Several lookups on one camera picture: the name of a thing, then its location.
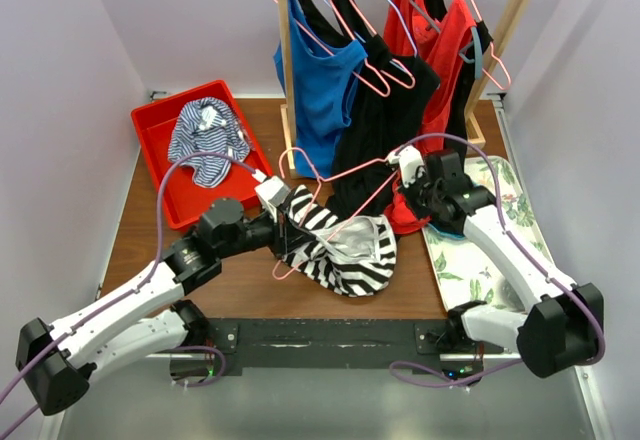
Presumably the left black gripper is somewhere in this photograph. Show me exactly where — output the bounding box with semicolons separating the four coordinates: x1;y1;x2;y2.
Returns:
218;201;315;259

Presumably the black white striped tank top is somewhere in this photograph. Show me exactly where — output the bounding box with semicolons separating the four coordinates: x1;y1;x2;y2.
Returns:
282;186;397;298

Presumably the pink wire hanger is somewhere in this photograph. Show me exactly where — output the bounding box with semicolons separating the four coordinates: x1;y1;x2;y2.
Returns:
460;0;512;92
272;147;404;281
296;0;391;98
314;0;416;90

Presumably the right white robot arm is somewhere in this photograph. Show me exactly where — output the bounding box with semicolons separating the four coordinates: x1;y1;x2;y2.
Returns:
398;146;605;378

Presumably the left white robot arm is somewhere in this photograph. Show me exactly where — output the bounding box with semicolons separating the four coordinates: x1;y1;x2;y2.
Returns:
15;198;308;416

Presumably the black red tank top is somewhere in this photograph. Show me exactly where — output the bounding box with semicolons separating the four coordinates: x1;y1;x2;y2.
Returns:
424;0;493;139

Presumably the blue tank top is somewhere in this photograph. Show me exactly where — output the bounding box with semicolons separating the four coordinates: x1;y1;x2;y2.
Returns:
288;0;366;178

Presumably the grey blue hanger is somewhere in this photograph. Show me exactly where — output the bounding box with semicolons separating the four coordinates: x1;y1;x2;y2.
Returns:
407;0;489;79

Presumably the red plastic bin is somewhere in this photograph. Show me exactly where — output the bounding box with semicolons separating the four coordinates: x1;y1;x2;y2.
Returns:
131;80;273;232

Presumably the wooden clothes rack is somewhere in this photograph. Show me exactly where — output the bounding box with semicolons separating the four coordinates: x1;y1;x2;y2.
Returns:
273;0;530;179

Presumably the blue white striped shirt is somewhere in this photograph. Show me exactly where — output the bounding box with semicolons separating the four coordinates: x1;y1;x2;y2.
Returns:
167;97;252;188

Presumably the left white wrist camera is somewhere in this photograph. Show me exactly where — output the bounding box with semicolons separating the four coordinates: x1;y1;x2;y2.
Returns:
252;169;291;220

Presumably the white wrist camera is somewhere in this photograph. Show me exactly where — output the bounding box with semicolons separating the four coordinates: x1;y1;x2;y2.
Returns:
385;145;428;188
252;169;291;220

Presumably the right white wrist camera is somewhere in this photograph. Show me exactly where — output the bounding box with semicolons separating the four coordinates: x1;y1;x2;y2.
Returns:
385;145;428;188

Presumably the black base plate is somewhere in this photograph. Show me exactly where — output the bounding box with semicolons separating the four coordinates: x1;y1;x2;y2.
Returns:
209;318;477;375

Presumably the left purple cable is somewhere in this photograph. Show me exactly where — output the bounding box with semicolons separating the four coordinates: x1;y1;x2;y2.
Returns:
0;152;269;440

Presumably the purple cable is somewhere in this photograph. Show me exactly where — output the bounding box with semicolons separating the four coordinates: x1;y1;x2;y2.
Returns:
0;152;269;440
388;132;607;389

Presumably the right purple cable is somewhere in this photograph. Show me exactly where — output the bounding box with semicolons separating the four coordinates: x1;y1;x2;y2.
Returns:
388;132;607;389

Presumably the aluminium frame rail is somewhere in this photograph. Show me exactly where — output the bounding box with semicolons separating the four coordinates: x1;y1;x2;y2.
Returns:
41;346;611;439

